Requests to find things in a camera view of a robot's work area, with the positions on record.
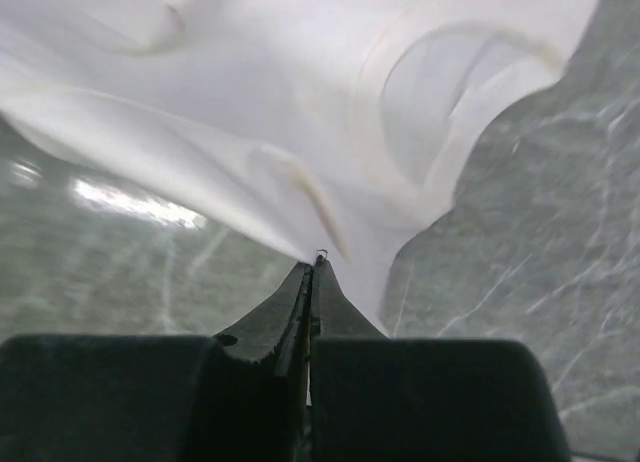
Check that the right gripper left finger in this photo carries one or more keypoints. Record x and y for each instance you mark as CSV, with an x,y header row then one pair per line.
x,y
238,395

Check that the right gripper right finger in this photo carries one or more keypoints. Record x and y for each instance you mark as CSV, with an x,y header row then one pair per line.
x,y
381,399

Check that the white t shirt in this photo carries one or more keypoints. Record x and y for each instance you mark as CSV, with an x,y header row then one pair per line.
x,y
306,125

